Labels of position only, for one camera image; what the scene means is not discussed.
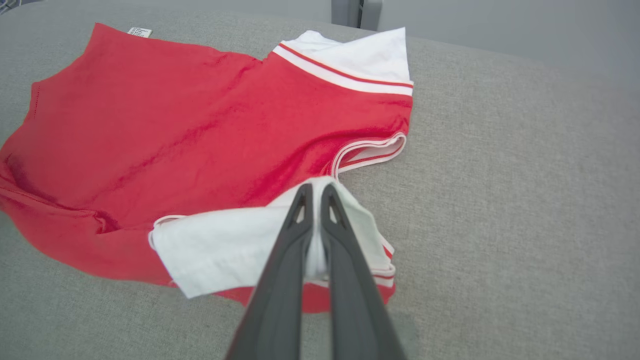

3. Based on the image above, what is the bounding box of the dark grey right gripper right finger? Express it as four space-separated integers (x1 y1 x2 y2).
319 182 407 360

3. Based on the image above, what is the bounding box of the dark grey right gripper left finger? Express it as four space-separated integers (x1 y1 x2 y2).
225 183 315 360

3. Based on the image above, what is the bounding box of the red white-trimmed lettered jersey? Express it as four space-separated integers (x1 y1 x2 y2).
0 22 415 315

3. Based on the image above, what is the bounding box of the grey partition post with feet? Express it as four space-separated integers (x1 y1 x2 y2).
331 0 384 31

